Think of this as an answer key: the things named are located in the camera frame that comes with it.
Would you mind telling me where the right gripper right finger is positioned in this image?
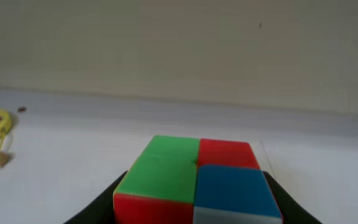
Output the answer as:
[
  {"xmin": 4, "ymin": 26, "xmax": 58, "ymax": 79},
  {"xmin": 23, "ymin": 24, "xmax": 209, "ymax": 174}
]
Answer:
[{"xmin": 261, "ymin": 170, "xmax": 324, "ymax": 224}]

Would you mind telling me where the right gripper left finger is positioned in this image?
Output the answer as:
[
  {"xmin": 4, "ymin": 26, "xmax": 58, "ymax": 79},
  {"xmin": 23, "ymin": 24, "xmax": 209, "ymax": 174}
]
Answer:
[{"xmin": 63, "ymin": 170, "xmax": 129, "ymax": 224}]

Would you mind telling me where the many-coloured puzzle cube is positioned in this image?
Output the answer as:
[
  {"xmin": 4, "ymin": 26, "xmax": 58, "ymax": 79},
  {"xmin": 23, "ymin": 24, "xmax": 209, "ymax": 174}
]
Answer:
[{"xmin": 112, "ymin": 134, "xmax": 284, "ymax": 224}]

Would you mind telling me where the white shelf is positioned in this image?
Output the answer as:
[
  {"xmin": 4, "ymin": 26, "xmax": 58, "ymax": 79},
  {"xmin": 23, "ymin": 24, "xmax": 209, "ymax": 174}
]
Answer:
[{"xmin": 0, "ymin": 0, "xmax": 358, "ymax": 224}]

